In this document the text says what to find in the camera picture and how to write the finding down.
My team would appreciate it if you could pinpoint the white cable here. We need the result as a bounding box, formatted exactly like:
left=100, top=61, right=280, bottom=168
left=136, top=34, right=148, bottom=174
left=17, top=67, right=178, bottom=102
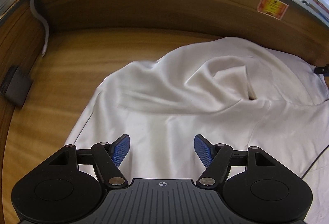
left=29, top=0, right=51, bottom=57

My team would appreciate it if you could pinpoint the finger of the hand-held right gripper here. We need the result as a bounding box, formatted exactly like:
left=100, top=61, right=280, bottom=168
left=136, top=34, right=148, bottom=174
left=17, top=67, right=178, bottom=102
left=315, top=64, right=329, bottom=77

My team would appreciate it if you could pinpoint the thin black cable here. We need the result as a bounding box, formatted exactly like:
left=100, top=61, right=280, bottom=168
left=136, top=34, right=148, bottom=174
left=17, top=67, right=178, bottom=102
left=302, top=145, right=329, bottom=180

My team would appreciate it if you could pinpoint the red and yellow sticker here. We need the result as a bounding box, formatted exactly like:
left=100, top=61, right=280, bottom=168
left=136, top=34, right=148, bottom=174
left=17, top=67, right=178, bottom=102
left=257, top=0, right=288, bottom=20

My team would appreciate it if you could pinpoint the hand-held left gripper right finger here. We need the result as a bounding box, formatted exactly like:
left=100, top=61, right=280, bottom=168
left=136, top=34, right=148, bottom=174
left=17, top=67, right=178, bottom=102
left=194, top=135, right=282, bottom=188

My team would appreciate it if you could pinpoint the cream satin shirt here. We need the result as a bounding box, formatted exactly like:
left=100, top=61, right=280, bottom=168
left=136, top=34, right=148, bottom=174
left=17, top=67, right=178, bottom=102
left=64, top=37, right=329, bottom=224

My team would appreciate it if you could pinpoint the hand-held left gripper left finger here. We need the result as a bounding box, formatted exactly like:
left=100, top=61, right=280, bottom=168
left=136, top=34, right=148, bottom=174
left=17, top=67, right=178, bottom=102
left=43, top=134, right=130, bottom=188

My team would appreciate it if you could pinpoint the small black box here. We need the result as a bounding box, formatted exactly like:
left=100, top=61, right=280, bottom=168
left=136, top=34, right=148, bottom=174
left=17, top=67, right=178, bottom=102
left=0, top=65, right=34, bottom=107

